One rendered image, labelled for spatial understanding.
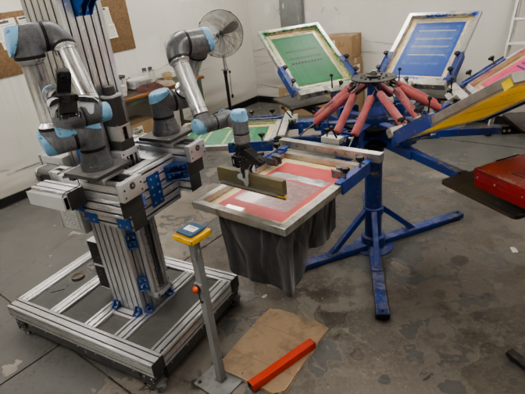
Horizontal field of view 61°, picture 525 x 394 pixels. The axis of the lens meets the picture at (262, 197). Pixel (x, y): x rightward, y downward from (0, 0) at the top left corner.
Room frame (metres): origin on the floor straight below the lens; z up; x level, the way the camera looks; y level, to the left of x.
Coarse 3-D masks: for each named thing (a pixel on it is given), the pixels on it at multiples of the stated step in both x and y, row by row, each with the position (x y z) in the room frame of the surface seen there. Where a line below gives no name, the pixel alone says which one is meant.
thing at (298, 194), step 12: (324, 180) 2.19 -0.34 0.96; (336, 180) 2.18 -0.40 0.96; (288, 192) 2.09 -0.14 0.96; (300, 192) 2.07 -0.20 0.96; (312, 192) 2.06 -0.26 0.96; (264, 204) 1.99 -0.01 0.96; (276, 204) 1.97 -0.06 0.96; (288, 204) 1.96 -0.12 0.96; (300, 204) 1.94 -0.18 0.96; (264, 216) 1.87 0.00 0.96; (276, 216) 1.85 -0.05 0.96; (288, 216) 1.84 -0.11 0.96
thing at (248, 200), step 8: (280, 168) 2.43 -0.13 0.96; (288, 168) 2.41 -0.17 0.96; (296, 168) 2.40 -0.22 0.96; (304, 168) 2.39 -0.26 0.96; (312, 168) 2.37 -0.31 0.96; (288, 184) 2.19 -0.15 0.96; (240, 192) 2.16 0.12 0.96; (248, 192) 2.15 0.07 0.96; (224, 200) 2.09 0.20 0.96; (232, 200) 2.08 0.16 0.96; (240, 200) 2.07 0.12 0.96; (248, 200) 2.05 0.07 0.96; (256, 200) 2.04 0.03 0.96; (264, 200) 2.03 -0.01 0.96; (248, 208) 1.97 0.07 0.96
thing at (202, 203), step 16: (304, 160) 2.49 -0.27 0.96; (320, 160) 2.41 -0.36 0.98; (336, 160) 2.36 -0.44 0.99; (208, 192) 2.13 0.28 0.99; (224, 192) 2.17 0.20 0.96; (336, 192) 1.99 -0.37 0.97; (208, 208) 1.97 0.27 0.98; (224, 208) 1.93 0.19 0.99; (304, 208) 1.83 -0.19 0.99; (320, 208) 1.88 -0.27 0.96; (256, 224) 1.77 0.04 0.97; (272, 224) 1.72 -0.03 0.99; (288, 224) 1.70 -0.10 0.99
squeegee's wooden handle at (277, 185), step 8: (224, 168) 2.05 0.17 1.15; (232, 168) 2.04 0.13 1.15; (224, 176) 2.06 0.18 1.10; (232, 176) 2.02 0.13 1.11; (248, 176) 1.95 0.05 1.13; (256, 176) 1.92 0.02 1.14; (264, 176) 1.90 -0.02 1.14; (248, 184) 1.95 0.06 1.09; (256, 184) 1.92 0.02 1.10; (264, 184) 1.89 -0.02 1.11; (272, 184) 1.86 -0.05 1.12; (280, 184) 1.83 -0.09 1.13; (280, 192) 1.83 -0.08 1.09
